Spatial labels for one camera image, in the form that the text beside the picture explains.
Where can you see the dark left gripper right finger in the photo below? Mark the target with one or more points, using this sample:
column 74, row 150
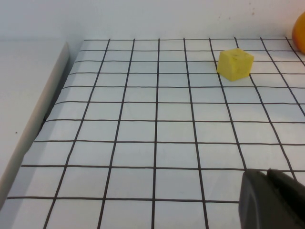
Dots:
column 290, row 202

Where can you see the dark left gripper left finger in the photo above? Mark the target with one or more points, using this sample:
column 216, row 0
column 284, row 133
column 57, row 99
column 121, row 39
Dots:
column 255, row 202

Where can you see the white black-grid table mat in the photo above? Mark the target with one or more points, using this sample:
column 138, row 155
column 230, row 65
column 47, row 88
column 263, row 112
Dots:
column 166, row 131

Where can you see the yellow foam cube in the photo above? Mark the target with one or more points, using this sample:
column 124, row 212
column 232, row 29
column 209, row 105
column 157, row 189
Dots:
column 234, row 64

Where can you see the orange fruit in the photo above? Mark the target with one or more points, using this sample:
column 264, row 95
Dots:
column 299, row 33

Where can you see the white side board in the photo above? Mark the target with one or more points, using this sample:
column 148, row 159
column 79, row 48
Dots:
column 31, row 107

